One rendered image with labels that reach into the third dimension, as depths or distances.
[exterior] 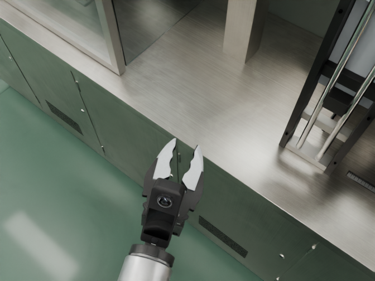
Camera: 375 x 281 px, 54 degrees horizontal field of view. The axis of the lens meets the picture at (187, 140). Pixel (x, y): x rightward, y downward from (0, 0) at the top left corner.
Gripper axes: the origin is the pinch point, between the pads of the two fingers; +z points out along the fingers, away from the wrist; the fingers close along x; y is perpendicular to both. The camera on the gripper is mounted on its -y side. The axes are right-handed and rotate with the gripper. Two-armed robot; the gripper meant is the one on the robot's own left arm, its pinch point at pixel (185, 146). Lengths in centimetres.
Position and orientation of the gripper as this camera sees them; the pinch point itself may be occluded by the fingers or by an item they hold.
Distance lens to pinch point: 64.6
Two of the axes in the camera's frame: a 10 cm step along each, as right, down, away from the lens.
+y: -1.3, 4.8, 8.7
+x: 9.6, 2.9, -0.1
